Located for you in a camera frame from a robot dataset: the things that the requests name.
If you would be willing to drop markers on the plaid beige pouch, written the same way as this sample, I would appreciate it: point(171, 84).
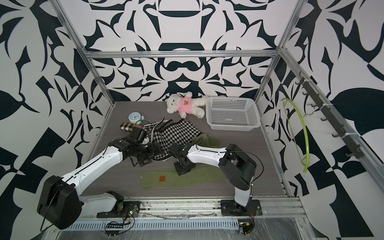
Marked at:
point(129, 127)

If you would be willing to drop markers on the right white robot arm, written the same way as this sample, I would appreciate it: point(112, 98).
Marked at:
point(235, 164)

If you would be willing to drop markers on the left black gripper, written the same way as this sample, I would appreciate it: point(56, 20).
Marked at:
point(154, 153)

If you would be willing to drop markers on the houndstooth black white garment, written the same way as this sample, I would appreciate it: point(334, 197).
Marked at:
point(165, 133)

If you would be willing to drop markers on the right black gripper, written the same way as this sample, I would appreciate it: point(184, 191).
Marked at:
point(180, 171)

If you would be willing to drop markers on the white plastic basket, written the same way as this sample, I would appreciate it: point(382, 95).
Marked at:
point(232, 114)

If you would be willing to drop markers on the green knitted scarf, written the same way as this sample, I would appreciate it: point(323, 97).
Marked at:
point(169, 178)

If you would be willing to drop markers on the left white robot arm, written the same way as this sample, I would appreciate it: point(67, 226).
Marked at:
point(61, 201)

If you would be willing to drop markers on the green plastic hanger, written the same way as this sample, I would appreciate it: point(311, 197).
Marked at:
point(305, 161)

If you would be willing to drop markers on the white slotted cable duct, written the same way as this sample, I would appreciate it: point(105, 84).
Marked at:
point(151, 225)

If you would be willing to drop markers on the aluminium frame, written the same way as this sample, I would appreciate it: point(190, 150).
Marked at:
point(149, 50)

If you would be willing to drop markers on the small blue alarm clock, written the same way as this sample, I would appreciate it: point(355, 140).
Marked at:
point(136, 118)

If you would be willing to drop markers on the black wall hook rail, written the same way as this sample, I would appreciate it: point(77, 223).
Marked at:
point(329, 112)

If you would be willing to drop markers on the white teddy bear pink shirt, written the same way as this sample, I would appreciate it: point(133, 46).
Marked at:
point(186, 105)

